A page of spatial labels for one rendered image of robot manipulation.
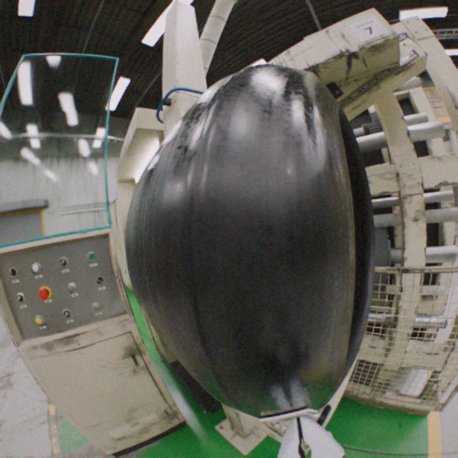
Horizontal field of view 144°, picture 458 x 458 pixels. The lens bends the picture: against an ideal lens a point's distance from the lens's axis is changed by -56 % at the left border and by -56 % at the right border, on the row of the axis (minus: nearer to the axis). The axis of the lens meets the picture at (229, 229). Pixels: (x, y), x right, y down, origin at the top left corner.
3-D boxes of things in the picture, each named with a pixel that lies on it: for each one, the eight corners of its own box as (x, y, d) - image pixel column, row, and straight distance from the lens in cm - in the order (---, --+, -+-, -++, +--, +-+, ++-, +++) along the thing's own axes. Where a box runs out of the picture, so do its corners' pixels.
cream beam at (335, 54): (239, 113, 73) (233, 86, 82) (274, 128, 91) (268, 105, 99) (401, 35, 66) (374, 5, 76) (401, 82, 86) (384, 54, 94)
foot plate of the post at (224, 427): (215, 427, 137) (213, 425, 133) (245, 403, 142) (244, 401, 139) (245, 455, 128) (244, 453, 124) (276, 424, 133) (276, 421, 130)
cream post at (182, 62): (230, 428, 135) (164, 15, 139) (245, 415, 138) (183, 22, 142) (244, 441, 130) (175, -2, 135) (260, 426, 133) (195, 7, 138)
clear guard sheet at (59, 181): (-11, 250, 91) (23, 57, 135) (111, 227, 76) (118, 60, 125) (-14, 250, 90) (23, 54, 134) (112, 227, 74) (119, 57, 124)
